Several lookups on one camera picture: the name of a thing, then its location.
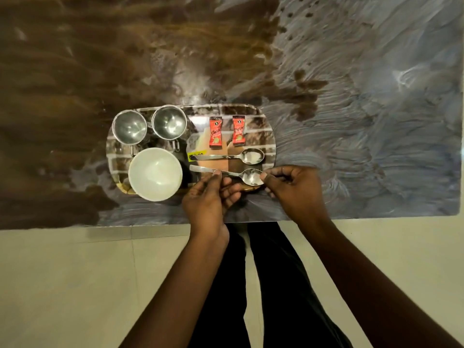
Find person's right hand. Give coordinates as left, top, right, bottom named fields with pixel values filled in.
left=261, top=165, right=330, bottom=231

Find person's left hand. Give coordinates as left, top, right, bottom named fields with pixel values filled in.
left=181, top=171, right=243, bottom=239

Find plain steel spoon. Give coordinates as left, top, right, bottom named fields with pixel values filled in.
left=189, top=165, right=265, bottom=187

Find person's left forearm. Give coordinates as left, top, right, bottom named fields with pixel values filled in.
left=119, top=228, right=230, bottom=348

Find person's right forearm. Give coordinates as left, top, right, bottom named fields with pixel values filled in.
left=298, top=217, right=464, bottom=348

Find steel spoon with yellow sticker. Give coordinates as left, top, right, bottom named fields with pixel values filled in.
left=186, top=148, right=265, bottom=166

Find patterned oval serving tray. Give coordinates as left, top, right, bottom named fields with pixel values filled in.
left=105, top=104, right=277, bottom=196

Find red sachet packet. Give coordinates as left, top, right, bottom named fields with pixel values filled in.
left=232, top=115, right=247, bottom=146
left=208, top=116, right=223, bottom=148

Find white ceramic bowl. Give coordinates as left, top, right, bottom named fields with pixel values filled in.
left=128, top=147, right=183, bottom=202

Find person's black trousers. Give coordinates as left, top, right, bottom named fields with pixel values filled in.
left=188, top=220, right=353, bottom=348

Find steel cup with handle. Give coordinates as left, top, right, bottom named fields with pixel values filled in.
left=151, top=104, right=189, bottom=152
left=112, top=109, right=149, bottom=156

